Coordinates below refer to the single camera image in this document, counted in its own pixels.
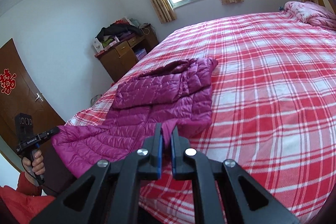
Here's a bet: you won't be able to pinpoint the magenta quilted down jacket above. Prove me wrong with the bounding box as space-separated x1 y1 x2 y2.
51 57 218 177

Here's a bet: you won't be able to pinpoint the black clothes pile on desk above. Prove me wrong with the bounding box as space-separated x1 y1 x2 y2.
96 23 143 42

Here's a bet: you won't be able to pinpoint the person's left hand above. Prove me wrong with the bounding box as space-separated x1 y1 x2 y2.
22 149 46 175

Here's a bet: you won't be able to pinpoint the brown wooden door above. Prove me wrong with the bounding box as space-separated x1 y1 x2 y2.
0 39 65 151

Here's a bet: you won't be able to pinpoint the red double happiness decoration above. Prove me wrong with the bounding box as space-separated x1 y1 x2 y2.
0 68 17 96

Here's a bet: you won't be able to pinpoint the red white plaid bed sheet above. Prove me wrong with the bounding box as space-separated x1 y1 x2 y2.
64 11 336 224

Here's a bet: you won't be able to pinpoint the white gift box on desk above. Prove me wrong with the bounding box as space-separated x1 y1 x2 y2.
92 38 104 53

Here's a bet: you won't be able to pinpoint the brown wooden desk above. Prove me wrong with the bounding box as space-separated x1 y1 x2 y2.
95 23 159 83

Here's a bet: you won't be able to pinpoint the books in desk shelf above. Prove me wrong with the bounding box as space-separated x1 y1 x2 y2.
135 48 147 61

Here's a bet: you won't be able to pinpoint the pink floral folded quilt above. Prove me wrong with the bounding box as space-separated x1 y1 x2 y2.
284 1 335 31

